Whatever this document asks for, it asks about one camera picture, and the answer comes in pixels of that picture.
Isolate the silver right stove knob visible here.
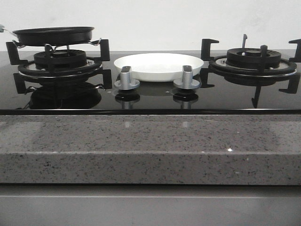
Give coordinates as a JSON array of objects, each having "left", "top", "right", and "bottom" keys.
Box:
[{"left": 173, "top": 65, "right": 200, "bottom": 89}]

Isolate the black glass gas hob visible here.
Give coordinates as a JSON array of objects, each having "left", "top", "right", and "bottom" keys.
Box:
[{"left": 0, "top": 51, "right": 301, "bottom": 115}]

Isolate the white round plate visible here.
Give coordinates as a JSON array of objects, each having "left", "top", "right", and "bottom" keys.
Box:
[{"left": 114, "top": 53, "right": 204, "bottom": 82}]

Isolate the black left gas burner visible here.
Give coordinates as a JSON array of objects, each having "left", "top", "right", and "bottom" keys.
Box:
[{"left": 34, "top": 49, "right": 87, "bottom": 69}]

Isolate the black burner grate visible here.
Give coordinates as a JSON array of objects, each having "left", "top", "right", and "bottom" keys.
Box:
[
  {"left": 6, "top": 39, "right": 112, "bottom": 94},
  {"left": 200, "top": 34, "right": 301, "bottom": 107}
]

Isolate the silver stove knob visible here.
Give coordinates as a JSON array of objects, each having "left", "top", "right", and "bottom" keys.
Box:
[
  {"left": 114, "top": 66, "right": 140, "bottom": 90},
  {"left": 173, "top": 65, "right": 200, "bottom": 89}
]

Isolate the black left burner grate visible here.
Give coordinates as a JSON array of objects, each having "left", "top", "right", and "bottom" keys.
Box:
[{"left": 6, "top": 39, "right": 112, "bottom": 94}]

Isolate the silver left stove knob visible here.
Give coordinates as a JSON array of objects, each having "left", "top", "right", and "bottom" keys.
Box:
[{"left": 114, "top": 66, "right": 140, "bottom": 90}]

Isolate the black frying pan green handle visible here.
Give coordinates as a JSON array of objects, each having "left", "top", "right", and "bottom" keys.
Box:
[{"left": 12, "top": 26, "right": 94, "bottom": 46}]

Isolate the wire pan support ring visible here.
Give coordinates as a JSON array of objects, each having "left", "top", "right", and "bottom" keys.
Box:
[{"left": 12, "top": 37, "right": 102, "bottom": 51}]

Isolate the black gas burner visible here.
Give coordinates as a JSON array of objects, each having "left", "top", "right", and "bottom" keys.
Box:
[
  {"left": 34, "top": 49, "right": 87, "bottom": 69},
  {"left": 226, "top": 48, "right": 281, "bottom": 69}
]

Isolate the black right burner grate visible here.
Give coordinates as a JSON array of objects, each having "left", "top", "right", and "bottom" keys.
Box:
[{"left": 200, "top": 34, "right": 301, "bottom": 107}]

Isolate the black right gas burner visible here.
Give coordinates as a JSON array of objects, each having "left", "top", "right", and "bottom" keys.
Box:
[{"left": 226, "top": 48, "right": 281, "bottom": 69}]

